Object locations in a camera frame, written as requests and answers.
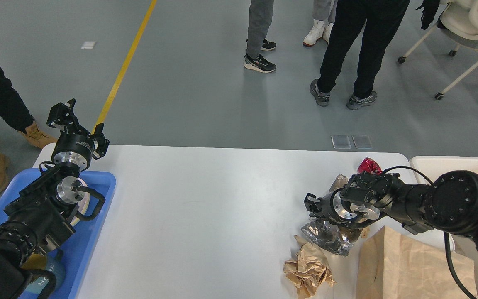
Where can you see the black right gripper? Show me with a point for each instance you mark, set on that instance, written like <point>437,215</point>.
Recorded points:
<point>333,207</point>

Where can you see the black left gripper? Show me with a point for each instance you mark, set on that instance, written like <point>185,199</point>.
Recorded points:
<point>72,146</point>

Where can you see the foil bag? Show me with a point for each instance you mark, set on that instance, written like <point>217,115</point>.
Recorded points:
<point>335,239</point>

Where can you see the brown paper bag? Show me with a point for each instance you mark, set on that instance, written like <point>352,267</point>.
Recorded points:
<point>394,266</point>

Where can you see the paper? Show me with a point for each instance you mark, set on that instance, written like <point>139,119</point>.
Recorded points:
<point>365,233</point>

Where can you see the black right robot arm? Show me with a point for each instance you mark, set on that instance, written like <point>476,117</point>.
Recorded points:
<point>449,204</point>

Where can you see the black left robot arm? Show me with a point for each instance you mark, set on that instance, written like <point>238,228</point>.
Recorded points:
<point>39,220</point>

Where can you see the crumpled brown paper ball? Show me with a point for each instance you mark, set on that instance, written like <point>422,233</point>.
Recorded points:
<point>309,270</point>

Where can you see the red small object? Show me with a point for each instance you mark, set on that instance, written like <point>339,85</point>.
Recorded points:
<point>370,166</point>

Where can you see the clear floor plate left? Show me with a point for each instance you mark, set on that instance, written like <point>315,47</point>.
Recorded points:
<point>341,142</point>

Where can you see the clear floor plate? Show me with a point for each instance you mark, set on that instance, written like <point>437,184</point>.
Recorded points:
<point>341,142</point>
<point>362,142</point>

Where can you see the clear floor plate right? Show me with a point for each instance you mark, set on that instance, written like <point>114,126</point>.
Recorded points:
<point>362,142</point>

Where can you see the blue plastic tray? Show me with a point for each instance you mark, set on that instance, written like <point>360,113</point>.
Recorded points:
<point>79,248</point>

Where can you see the teal HOME mug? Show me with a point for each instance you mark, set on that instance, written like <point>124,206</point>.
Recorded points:
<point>40,282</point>

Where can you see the cream plastic bin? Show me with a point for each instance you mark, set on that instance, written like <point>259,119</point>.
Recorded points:
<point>433,167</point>

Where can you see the person in white sneakers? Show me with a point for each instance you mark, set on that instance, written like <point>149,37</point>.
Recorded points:
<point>323,13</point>

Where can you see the person in black sneakers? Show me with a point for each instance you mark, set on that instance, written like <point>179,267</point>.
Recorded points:
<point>260,19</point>

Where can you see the black jacket on chair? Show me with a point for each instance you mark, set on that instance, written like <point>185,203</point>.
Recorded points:
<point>429,10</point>

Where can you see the white office chair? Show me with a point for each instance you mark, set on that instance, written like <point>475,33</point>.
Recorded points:
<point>459,22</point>

